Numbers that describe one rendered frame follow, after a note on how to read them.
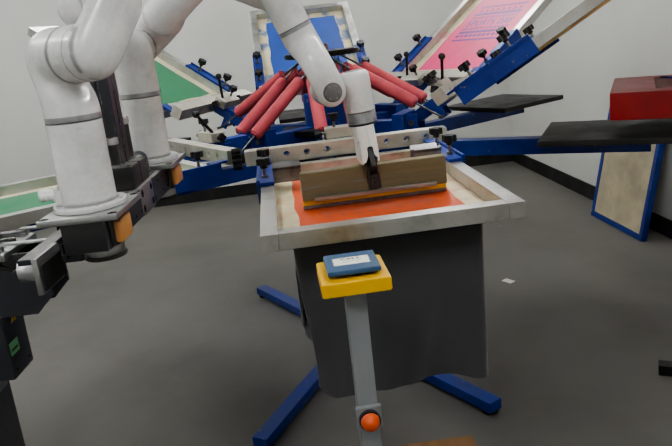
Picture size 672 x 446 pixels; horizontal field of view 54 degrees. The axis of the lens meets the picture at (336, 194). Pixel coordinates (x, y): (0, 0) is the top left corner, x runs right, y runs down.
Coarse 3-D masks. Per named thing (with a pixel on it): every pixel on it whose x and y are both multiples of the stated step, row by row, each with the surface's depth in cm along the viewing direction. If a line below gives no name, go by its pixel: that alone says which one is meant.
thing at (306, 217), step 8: (296, 184) 203; (296, 192) 193; (296, 200) 184; (296, 208) 175; (304, 216) 166; (312, 216) 166; (336, 216) 163; (344, 216) 163; (352, 216) 162; (360, 216) 161; (368, 216) 160; (304, 224) 160; (312, 224) 159
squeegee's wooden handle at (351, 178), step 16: (400, 160) 172; (416, 160) 172; (432, 160) 172; (304, 176) 169; (320, 176) 170; (336, 176) 170; (352, 176) 171; (384, 176) 172; (400, 176) 172; (416, 176) 173; (432, 176) 173; (304, 192) 170; (320, 192) 171; (336, 192) 171
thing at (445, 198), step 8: (440, 192) 175; (448, 192) 174; (440, 200) 167; (448, 200) 166; (456, 200) 166; (400, 208) 164; (408, 208) 163; (416, 208) 163; (424, 208) 162; (432, 208) 161
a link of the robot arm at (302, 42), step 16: (288, 32) 158; (304, 32) 158; (288, 48) 160; (304, 48) 157; (320, 48) 157; (304, 64) 157; (320, 64) 156; (320, 80) 157; (336, 80) 158; (320, 96) 158; (336, 96) 158
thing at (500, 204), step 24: (312, 168) 215; (456, 168) 185; (264, 192) 181; (480, 192) 165; (504, 192) 154; (264, 216) 156; (384, 216) 145; (408, 216) 143; (432, 216) 144; (456, 216) 145; (480, 216) 145; (504, 216) 146; (264, 240) 141; (288, 240) 142; (312, 240) 142; (336, 240) 143
